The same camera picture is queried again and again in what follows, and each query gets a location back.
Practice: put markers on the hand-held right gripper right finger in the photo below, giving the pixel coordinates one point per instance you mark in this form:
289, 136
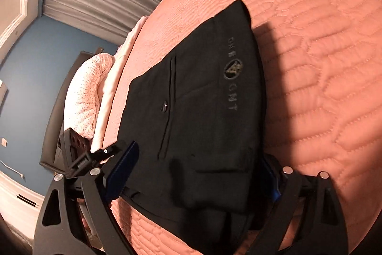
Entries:
274, 186

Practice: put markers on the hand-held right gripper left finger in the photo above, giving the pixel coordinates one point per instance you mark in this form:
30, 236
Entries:
125, 165

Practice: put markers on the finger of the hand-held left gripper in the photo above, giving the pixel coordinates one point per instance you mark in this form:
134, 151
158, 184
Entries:
106, 152

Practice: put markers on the black pants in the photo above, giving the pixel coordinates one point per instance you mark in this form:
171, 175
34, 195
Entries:
194, 108

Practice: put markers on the dark grey headboard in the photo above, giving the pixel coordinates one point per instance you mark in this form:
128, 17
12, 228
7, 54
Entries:
56, 123

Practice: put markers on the pink floral pillow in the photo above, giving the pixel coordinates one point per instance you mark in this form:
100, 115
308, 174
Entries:
80, 93

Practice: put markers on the pale pink folded blanket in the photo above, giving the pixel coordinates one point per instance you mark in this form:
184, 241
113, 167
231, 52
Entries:
119, 63

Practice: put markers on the pink quilted bed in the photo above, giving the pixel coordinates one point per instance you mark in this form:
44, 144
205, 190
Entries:
313, 63

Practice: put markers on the beige wall switch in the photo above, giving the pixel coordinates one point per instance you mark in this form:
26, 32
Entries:
4, 142

